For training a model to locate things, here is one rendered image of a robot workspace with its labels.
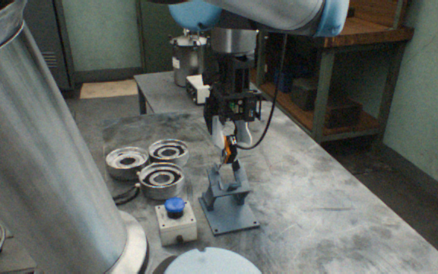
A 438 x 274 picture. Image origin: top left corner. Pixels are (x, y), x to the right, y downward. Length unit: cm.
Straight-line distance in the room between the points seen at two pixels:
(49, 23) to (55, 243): 321
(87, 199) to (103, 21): 376
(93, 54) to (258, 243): 353
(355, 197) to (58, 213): 74
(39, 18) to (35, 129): 326
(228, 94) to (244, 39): 9
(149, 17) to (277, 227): 311
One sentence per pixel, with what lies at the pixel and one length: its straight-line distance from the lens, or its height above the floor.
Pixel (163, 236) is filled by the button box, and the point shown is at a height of 83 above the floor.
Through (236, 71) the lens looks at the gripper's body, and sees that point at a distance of 65.
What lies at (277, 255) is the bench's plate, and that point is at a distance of 77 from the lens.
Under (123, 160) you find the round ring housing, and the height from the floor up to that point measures 82.
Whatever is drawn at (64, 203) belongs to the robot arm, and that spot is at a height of 115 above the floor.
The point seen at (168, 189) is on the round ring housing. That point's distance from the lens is 87.
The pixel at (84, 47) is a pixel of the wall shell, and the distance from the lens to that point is 412.
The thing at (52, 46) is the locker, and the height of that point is 51.
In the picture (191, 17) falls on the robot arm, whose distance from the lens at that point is 51.
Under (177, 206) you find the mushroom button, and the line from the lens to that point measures 75.
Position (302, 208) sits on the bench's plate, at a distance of 89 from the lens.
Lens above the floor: 134
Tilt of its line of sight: 28 degrees down
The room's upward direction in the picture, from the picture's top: straight up
